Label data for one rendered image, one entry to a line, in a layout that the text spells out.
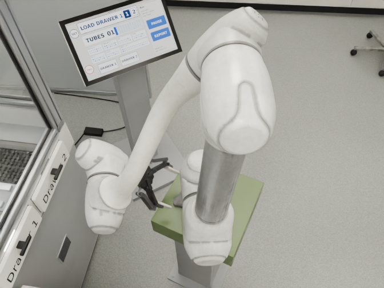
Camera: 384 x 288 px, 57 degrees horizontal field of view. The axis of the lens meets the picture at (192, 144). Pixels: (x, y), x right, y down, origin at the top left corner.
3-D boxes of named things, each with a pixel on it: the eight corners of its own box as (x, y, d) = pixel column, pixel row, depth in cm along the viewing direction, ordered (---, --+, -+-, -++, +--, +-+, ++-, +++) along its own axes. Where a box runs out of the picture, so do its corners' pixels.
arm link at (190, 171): (220, 171, 144) (223, 138, 126) (226, 212, 133) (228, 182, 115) (180, 173, 144) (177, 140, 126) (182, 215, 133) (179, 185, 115)
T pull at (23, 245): (32, 236, 131) (31, 235, 129) (23, 256, 126) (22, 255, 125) (23, 235, 131) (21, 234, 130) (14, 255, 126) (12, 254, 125)
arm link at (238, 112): (223, 211, 132) (231, 271, 119) (180, 212, 131) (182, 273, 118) (276, 38, 71) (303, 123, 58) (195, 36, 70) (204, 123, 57)
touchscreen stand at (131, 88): (192, 173, 252) (188, 59, 170) (133, 201, 239) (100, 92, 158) (160, 126, 278) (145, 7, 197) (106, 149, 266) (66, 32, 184)
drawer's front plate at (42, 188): (70, 155, 162) (62, 140, 154) (44, 212, 145) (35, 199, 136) (66, 154, 163) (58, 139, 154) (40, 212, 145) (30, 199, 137)
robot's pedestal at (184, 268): (234, 254, 216) (247, 192, 156) (214, 302, 200) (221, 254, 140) (189, 234, 225) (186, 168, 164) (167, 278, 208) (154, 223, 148)
